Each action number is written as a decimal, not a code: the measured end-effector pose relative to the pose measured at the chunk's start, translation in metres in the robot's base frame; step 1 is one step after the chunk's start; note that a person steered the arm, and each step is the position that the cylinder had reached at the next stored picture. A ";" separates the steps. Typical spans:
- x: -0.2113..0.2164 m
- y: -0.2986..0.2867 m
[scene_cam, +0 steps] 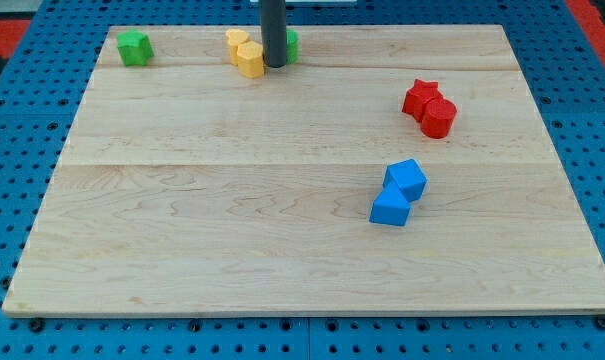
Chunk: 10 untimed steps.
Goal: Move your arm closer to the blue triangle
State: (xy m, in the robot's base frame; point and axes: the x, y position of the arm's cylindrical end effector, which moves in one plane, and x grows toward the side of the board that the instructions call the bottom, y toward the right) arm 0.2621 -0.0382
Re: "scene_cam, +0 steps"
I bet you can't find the light wooden board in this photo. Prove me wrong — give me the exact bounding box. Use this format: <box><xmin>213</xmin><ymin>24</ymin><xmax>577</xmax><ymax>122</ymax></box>
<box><xmin>2</xmin><ymin>25</ymin><xmax>605</xmax><ymax>318</ymax></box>

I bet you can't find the green round block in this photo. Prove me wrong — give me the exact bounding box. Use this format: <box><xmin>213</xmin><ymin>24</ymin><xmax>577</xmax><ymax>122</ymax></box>
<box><xmin>286</xmin><ymin>28</ymin><xmax>299</xmax><ymax>64</ymax></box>

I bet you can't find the red cylinder block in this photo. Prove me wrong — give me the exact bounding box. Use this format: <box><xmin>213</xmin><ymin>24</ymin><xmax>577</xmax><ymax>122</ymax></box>
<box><xmin>420</xmin><ymin>98</ymin><xmax>457</xmax><ymax>139</ymax></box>

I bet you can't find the blue cube block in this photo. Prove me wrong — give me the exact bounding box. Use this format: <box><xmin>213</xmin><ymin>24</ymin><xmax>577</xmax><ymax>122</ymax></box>
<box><xmin>383</xmin><ymin>159</ymin><xmax>428</xmax><ymax>202</ymax></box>

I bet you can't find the red star block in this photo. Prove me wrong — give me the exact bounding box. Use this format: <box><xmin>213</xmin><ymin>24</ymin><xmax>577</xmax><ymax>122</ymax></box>
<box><xmin>402</xmin><ymin>79</ymin><xmax>443</xmax><ymax>123</ymax></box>

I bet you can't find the yellow hexagon block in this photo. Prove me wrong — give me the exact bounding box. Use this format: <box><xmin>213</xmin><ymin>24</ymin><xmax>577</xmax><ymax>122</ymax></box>
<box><xmin>237</xmin><ymin>41</ymin><xmax>265</xmax><ymax>78</ymax></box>

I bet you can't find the yellow heart block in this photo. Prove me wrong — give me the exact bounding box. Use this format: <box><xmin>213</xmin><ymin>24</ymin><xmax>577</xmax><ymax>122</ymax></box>
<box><xmin>225</xmin><ymin>28</ymin><xmax>251</xmax><ymax>66</ymax></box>

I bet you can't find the green star block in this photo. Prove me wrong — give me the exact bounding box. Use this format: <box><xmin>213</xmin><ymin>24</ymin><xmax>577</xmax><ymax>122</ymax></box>
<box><xmin>116</xmin><ymin>29</ymin><xmax>154</xmax><ymax>66</ymax></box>

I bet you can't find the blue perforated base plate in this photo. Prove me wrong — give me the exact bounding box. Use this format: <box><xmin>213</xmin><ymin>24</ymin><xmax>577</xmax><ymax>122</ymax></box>
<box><xmin>0</xmin><ymin>0</ymin><xmax>605</xmax><ymax>359</ymax></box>

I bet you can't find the blue triangle block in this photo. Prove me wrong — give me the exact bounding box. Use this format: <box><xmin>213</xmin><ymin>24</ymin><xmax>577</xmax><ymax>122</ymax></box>
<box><xmin>369</xmin><ymin>182</ymin><xmax>411</xmax><ymax>226</ymax></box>

